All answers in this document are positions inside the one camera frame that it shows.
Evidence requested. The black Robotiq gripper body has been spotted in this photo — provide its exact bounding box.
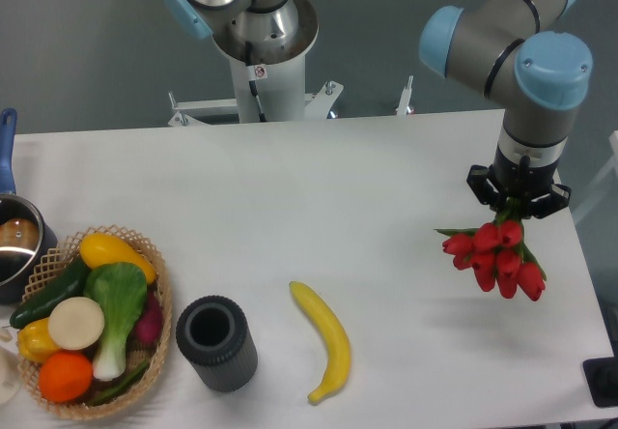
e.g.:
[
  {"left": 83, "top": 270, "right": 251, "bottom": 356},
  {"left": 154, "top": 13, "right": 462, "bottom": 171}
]
[{"left": 492, "top": 150, "right": 559, "bottom": 203}]

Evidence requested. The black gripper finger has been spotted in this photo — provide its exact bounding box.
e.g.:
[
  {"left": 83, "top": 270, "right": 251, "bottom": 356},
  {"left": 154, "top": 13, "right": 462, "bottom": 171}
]
[
  {"left": 525, "top": 183, "right": 572, "bottom": 219},
  {"left": 466, "top": 164, "right": 506, "bottom": 212}
]

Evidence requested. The red tulip bouquet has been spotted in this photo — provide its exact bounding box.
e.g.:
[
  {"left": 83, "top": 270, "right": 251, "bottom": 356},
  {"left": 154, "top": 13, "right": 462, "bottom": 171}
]
[{"left": 437, "top": 198, "right": 547, "bottom": 301}]

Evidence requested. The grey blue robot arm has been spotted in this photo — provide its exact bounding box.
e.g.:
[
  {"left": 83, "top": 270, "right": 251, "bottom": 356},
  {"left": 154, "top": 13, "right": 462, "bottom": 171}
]
[{"left": 163, "top": 0, "right": 593, "bottom": 218}]

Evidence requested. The dark grey ribbed vase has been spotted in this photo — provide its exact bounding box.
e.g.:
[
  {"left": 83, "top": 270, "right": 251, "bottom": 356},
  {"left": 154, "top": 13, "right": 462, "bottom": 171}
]
[{"left": 176, "top": 295, "right": 259, "bottom": 393}]

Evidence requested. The black device at edge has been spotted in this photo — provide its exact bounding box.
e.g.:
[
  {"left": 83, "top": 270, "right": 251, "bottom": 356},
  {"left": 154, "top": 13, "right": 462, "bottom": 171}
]
[{"left": 582, "top": 357, "right": 617, "bottom": 408}]

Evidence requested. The yellow banana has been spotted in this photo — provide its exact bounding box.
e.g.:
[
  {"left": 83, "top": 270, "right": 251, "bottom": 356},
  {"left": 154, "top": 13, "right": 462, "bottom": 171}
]
[{"left": 289, "top": 281, "right": 352, "bottom": 406}]

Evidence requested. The purple sweet potato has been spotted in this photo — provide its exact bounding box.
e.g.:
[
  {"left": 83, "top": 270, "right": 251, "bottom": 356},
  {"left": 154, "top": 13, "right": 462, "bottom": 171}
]
[{"left": 132, "top": 291, "right": 163, "bottom": 346}]

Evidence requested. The green bok choy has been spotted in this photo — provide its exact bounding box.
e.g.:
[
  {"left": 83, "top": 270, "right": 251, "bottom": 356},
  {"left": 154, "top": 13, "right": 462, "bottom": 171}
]
[{"left": 84, "top": 262, "right": 147, "bottom": 382}]

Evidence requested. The yellow squash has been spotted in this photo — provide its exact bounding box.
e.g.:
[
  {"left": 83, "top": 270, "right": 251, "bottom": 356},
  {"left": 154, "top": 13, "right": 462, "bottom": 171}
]
[{"left": 79, "top": 233, "right": 156, "bottom": 285}]

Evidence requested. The green chili pepper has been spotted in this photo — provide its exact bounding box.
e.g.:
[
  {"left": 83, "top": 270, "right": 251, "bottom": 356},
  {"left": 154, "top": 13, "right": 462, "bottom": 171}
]
[{"left": 86, "top": 360, "right": 150, "bottom": 407}]

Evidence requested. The dark green cucumber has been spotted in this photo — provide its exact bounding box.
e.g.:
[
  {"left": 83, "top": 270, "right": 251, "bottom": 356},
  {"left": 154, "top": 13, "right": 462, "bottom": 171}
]
[{"left": 10, "top": 255, "right": 91, "bottom": 329}]

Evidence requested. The white round radish slice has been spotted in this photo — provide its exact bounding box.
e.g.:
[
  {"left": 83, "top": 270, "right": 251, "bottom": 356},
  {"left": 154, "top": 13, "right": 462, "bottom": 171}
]
[{"left": 48, "top": 297, "right": 104, "bottom": 351}]

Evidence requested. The woven wicker basket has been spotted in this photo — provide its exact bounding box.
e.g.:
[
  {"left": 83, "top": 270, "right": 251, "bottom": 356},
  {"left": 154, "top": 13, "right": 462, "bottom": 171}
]
[{"left": 16, "top": 224, "right": 174, "bottom": 421}]

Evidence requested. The orange fruit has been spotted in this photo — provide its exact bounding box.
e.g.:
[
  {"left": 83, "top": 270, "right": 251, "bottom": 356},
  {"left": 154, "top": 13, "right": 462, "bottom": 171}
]
[{"left": 38, "top": 351, "right": 93, "bottom": 403}]

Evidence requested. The yellow bell pepper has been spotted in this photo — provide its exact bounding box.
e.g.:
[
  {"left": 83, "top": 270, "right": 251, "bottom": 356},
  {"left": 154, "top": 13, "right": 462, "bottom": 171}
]
[{"left": 17, "top": 318, "right": 61, "bottom": 363}]

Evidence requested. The garlic clove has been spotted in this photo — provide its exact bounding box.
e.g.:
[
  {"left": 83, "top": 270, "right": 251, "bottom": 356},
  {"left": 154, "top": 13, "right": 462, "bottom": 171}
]
[{"left": 0, "top": 328, "right": 13, "bottom": 343}]

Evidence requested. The white metal frame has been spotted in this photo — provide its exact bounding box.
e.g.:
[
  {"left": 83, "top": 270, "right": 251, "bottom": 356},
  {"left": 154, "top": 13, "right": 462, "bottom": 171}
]
[{"left": 572, "top": 130, "right": 617, "bottom": 226}]

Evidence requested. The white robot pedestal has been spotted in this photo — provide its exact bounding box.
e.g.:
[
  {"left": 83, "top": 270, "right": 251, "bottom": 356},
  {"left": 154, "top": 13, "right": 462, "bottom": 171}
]
[{"left": 214, "top": 0, "right": 319, "bottom": 124}]

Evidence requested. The black base cable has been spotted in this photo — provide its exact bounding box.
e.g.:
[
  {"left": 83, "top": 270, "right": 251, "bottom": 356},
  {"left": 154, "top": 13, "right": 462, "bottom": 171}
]
[{"left": 243, "top": 41, "right": 268, "bottom": 124}]

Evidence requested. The blue handled saucepan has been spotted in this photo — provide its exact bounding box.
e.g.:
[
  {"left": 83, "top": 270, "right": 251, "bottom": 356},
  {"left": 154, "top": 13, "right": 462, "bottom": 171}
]
[{"left": 1, "top": 108, "right": 57, "bottom": 304}]

